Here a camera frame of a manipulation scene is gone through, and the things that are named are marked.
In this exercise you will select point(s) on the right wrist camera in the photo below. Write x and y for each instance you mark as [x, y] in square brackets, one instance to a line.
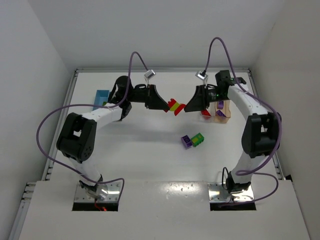
[202, 75]

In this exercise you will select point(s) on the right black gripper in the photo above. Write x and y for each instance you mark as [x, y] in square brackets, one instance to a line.
[203, 96]

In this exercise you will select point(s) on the wooden container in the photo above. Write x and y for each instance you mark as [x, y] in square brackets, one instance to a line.
[225, 110]

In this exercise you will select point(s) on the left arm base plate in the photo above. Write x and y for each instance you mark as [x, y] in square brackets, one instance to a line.
[105, 193]

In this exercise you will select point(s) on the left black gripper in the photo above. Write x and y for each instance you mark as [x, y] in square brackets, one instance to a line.
[150, 97]

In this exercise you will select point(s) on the light blue container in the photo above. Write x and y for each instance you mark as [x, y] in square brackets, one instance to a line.
[100, 97]

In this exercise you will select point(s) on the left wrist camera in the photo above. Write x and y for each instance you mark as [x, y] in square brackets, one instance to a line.
[149, 74]

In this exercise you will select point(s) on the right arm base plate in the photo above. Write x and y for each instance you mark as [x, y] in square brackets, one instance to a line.
[218, 194]

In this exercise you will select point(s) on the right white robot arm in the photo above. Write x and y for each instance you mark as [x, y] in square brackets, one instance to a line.
[261, 134]

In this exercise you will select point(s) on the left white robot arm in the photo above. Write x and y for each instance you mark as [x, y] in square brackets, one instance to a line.
[77, 137]

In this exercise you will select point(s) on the small purple lego piece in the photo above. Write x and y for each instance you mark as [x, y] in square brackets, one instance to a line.
[220, 114]

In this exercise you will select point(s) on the purple lego brick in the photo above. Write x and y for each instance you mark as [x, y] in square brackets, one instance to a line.
[186, 141]

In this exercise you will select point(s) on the red rounded lego brick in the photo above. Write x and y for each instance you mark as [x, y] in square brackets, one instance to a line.
[205, 113]

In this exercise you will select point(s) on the clear plastic container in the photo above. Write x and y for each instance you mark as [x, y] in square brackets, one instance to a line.
[206, 119]

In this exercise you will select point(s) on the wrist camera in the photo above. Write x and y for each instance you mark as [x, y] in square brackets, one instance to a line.
[202, 75]
[149, 74]

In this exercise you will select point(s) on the lime lego plate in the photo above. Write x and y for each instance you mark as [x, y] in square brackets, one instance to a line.
[174, 106]

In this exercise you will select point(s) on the purple lego in container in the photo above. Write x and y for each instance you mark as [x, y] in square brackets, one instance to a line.
[220, 105]

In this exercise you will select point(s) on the red lego brick stack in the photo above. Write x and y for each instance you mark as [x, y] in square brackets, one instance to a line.
[173, 105]

